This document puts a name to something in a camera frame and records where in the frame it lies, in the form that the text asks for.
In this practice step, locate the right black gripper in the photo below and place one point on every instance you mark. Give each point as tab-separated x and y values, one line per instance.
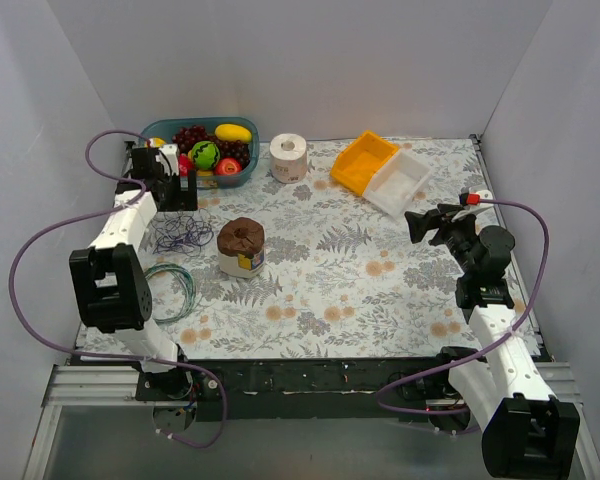
438	228

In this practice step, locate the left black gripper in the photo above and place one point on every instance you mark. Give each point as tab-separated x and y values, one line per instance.
178	198

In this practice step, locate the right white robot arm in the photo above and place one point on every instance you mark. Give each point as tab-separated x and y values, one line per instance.
527	432

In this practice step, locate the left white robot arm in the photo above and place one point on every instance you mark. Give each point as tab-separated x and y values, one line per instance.
112	292

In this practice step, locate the white plastic bin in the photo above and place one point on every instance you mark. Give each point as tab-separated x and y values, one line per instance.
394	186

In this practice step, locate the toy watermelon ball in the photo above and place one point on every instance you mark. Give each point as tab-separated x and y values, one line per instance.
204	155

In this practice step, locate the yellow toy pear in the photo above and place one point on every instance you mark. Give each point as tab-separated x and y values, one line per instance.
155	142

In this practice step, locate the dark red toy grapes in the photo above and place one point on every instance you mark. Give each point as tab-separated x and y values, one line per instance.
187	137

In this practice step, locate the red toy apple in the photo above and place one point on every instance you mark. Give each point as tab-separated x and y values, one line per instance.
227	166

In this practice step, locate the teal fruit basket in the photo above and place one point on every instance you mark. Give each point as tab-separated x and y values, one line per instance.
167	128

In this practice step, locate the yellow toy mango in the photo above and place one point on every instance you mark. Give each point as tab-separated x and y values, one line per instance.
233	133

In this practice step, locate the brown wrapped paper roll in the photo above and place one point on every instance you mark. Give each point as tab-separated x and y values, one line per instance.
240	245

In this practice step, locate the yellow plastic bin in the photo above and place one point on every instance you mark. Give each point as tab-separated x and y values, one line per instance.
356	165

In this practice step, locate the floral table mat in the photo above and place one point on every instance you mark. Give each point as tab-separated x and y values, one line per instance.
341	278

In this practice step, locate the white toilet paper roll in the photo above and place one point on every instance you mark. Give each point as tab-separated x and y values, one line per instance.
288	158

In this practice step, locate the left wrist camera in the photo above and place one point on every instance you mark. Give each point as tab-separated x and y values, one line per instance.
168	155

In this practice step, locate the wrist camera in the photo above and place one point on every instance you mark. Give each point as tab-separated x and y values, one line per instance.
168	155
473	203

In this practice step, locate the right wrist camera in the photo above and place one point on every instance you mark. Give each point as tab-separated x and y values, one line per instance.
473	203

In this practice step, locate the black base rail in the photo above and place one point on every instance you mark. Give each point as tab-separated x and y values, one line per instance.
337	389

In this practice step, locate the aluminium frame rail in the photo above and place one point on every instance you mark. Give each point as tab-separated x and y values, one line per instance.
92	385

